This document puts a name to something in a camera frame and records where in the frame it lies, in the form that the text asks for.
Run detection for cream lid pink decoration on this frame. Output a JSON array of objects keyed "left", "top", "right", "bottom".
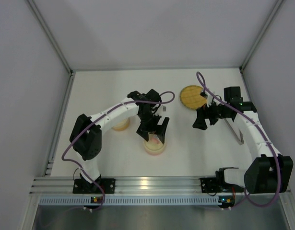
[{"left": 143, "top": 134, "right": 166, "bottom": 146}]

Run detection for yellow lunch box bowl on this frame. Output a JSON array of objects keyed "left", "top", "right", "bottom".
[{"left": 112, "top": 118, "right": 130, "bottom": 131}]

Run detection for metal food tongs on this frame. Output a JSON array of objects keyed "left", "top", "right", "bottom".
[{"left": 224, "top": 118, "right": 245, "bottom": 145}]

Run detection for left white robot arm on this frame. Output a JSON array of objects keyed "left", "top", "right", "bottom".
[{"left": 70, "top": 89, "right": 169, "bottom": 185}]

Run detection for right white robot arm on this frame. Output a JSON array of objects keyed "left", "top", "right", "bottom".
[{"left": 193, "top": 86, "right": 293, "bottom": 194}]

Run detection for pink lunch box bowl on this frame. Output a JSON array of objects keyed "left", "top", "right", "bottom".
[{"left": 144, "top": 145, "right": 166, "bottom": 156}]

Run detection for round woven bamboo plate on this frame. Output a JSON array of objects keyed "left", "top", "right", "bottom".
[{"left": 179, "top": 85, "right": 207, "bottom": 110}]

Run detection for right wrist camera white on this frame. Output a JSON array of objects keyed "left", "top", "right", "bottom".
[{"left": 200, "top": 91, "right": 214, "bottom": 106}]

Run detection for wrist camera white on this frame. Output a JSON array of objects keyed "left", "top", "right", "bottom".
[
  {"left": 200, "top": 91, "right": 214, "bottom": 106},
  {"left": 158, "top": 105, "right": 166, "bottom": 113}
]

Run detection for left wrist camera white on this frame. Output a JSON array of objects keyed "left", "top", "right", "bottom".
[{"left": 158, "top": 105, "right": 166, "bottom": 113}]

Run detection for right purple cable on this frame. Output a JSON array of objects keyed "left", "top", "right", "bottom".
[{"left": 196, "top": 71, "right": 282, "bottom": 209}]

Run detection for purple cable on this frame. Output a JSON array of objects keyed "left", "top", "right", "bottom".
[
  {"left": 196, "top": 71, "right": 282, "bottom": 209},
  {"left": 61, "top": 91, "right": 175, "bottom": 211}
]

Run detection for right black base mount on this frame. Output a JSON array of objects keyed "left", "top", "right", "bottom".
[{"left": 200, "top": 177, "right": 221, "bottom": 196}]

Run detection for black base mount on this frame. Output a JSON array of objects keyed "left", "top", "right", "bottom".
[
  {"left": 200, "top": 177, "right": 221, "bottom": 196},
  {"left": 72, "top": 178, "right": 116, "bottom": 194}
]

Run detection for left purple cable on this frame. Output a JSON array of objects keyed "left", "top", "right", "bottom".
[{"left": 61, "top": 91, "right": 175, "bottom": 211}]

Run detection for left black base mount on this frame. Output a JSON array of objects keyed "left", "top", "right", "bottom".
[{"left": 72, "top": 178, "right": 116, "bottom": 194}]

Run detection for aluminium mounting rail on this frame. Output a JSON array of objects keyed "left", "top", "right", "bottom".
[{"left": 29, "top": 176, "right": 292, "bottom": 195}]

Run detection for slotted grey cable duct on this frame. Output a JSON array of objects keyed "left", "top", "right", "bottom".
[{"left": 39, "top": 195, "right": 226, "bottom": 206}]

